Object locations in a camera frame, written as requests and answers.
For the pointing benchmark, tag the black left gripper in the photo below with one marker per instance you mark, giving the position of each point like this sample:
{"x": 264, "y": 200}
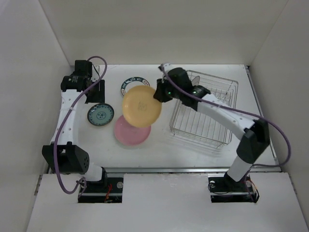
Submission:
{"x": 98, "y": 97}

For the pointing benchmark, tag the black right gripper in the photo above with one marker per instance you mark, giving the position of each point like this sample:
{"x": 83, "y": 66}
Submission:
{"x": 159, "y": 94}

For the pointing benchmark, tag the black blue patterned plate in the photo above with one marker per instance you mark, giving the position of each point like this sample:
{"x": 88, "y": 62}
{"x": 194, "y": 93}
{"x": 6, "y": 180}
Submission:
{"x": 100, "y": 114}

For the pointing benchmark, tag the yellow bear plate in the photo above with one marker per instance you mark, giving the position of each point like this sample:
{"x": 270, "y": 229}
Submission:
{"x": 140, "y": 108}

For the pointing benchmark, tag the brown plate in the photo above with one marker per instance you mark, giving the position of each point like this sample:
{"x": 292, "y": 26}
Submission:
{"x": 132, "y": 82}

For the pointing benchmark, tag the metal wire dish rack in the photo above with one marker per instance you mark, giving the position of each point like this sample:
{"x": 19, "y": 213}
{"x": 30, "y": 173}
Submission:
{"x": 196, "y": 127}

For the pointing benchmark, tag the pink plate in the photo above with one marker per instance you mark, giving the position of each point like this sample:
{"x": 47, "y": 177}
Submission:
{"x": 129, "y": 135}

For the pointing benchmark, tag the beige plate with line pattern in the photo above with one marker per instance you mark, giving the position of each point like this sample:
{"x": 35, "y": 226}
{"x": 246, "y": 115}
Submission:
{"x": 195, "y": 81}

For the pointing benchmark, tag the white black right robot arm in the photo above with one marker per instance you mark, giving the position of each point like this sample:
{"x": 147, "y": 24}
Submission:
{"x": 253, "y": 134}

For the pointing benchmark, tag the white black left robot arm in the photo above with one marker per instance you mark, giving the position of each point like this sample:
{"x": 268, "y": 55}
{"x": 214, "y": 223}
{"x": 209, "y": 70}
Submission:
{"x": 63, "y": 154}

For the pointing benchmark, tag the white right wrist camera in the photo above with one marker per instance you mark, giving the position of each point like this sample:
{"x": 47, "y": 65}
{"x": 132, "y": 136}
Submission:
{"x": 166, "y": 67}

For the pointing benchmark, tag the aluminium front rail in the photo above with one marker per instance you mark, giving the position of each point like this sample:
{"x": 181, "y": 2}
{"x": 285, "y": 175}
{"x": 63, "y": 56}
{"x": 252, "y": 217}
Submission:
{"x": 165, "y": 170}

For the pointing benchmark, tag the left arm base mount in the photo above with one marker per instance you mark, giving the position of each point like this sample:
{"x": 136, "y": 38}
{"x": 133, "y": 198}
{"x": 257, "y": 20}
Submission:
{"x": 108, "y": 190}

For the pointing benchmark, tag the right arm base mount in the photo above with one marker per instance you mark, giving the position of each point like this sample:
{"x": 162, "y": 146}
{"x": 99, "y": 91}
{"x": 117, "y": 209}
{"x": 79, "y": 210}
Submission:
{"x": 225, "y": 190}

